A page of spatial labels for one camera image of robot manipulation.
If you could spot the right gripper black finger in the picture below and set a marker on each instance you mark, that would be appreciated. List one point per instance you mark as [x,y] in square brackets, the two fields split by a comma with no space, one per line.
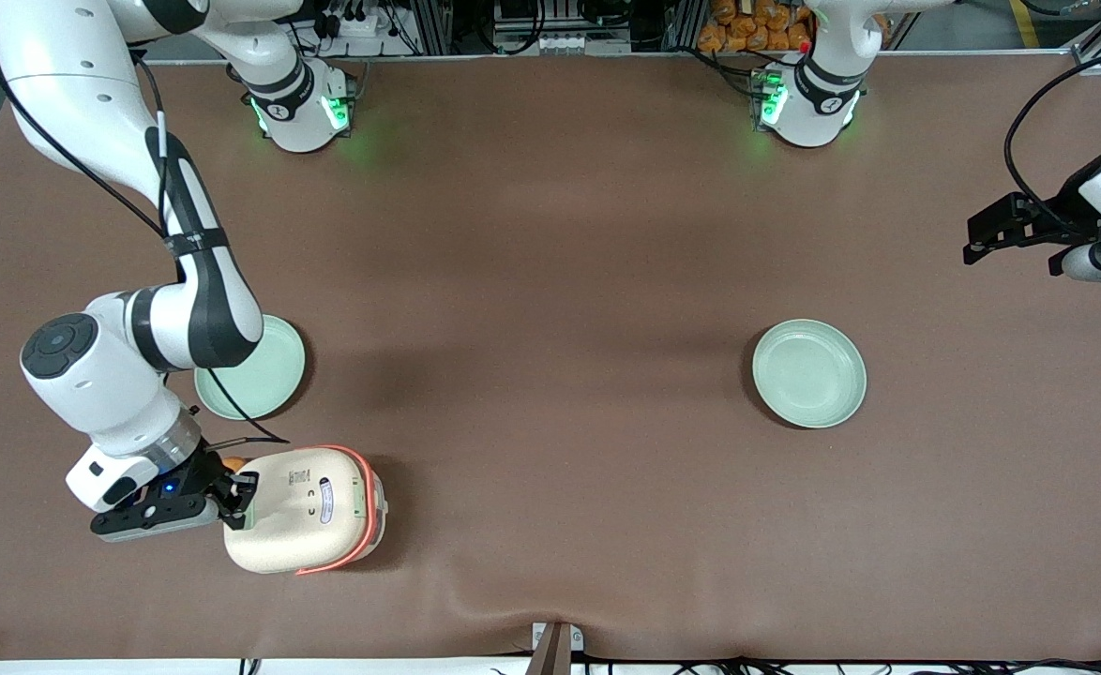
[235,515]
[243,484]

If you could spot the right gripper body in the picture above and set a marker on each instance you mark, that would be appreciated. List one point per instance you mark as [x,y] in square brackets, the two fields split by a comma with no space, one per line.
[202,473]

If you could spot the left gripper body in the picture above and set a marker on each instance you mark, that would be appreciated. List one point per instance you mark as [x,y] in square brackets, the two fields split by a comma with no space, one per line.
[1068,213]

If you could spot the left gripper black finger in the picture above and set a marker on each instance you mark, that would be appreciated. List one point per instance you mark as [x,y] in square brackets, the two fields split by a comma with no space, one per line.
[1001,225]

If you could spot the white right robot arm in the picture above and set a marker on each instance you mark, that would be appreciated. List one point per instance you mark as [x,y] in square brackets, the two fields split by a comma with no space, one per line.
[82,94]

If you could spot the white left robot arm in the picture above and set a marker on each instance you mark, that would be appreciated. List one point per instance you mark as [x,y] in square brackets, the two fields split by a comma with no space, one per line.
[818,108]

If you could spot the pale green round plate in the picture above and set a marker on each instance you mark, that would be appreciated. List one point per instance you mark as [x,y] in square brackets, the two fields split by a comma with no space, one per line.
[269,375]
[808,373]

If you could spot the orange items box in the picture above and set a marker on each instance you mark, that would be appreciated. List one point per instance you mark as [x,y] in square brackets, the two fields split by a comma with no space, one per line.
[757,23]

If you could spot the brown table cover mat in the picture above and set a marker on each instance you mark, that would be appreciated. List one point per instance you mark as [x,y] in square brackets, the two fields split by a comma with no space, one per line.
[560,328]

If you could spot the white power strip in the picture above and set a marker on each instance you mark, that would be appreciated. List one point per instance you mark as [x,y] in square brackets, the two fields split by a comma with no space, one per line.
[358,21]

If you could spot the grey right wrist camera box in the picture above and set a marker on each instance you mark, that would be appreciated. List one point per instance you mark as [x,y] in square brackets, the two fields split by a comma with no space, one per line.
[152,523]

